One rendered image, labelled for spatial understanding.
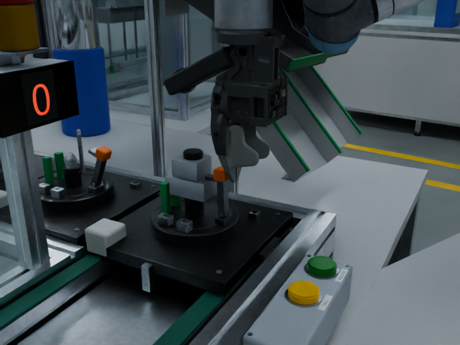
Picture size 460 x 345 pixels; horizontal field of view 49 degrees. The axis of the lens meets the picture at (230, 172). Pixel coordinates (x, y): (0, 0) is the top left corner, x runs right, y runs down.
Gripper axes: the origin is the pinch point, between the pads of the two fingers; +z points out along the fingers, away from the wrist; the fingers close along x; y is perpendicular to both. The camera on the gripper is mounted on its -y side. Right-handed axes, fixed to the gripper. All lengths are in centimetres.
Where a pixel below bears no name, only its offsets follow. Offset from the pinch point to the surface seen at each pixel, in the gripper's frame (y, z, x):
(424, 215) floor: 6, 107, 236
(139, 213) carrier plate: -16.9, 10.1, -0.4
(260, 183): -16, 21, 45
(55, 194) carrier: -30.2, 7.2, -5.9
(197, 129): -54, 21, 78
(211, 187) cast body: -3.2, 3.0, -0.1
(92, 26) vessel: -79, -13, 60
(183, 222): -4.6, 6.7, -5.7
